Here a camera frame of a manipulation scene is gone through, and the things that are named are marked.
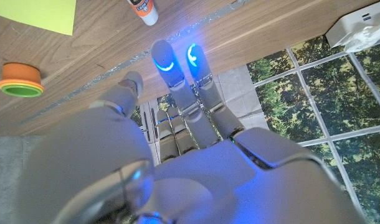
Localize small orange green toy cup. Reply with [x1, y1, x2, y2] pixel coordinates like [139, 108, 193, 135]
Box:
[0, 62, 45, 98]

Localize white power strip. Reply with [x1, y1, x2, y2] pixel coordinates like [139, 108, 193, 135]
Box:
[325, 0, 380, 48]

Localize yellow sticky note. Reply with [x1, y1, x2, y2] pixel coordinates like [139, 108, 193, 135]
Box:
[0, 0, 77, 36]

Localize printed window backdrop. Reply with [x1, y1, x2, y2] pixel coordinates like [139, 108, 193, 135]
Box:
[130, 34, 380, 224]

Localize glue stick with orange cap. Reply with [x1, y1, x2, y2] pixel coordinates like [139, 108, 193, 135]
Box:
[126, 0, 159, 26]

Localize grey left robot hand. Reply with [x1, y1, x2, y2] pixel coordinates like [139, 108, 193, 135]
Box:
[17, 39, 368, 224]

